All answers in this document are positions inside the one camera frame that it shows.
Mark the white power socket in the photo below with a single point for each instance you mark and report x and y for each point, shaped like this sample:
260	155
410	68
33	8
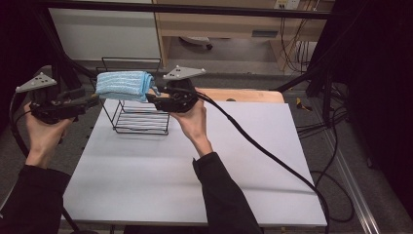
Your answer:
287	4

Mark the light wooden desk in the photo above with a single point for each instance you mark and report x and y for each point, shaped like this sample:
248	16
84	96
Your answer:
211	26

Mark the white cabinet panel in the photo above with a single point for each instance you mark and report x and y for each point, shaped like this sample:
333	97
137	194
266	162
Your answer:
104	32

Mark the black curtain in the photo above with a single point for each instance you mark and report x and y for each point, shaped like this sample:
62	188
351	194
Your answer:
380	81
16	42

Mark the black metal stand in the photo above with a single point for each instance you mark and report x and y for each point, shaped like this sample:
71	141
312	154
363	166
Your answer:
71	78
327	97

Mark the chair base with caster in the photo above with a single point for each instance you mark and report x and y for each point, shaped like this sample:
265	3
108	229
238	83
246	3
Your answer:
195	39

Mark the black metal crossbar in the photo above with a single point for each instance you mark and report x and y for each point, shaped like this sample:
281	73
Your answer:
195	9

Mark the person's left hand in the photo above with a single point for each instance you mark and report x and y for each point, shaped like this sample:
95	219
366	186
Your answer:
45	136

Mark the white board mat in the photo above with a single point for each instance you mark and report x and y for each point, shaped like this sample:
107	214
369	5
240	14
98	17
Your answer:
276	123

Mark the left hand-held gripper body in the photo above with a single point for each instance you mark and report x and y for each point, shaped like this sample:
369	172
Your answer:
48	110

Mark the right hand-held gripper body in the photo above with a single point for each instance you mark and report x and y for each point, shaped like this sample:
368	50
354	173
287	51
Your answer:
181	97

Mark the blue striped towel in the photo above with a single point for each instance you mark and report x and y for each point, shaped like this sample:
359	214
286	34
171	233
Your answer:
123	86

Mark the person's right hand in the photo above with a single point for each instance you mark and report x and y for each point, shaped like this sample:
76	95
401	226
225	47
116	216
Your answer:
193	122

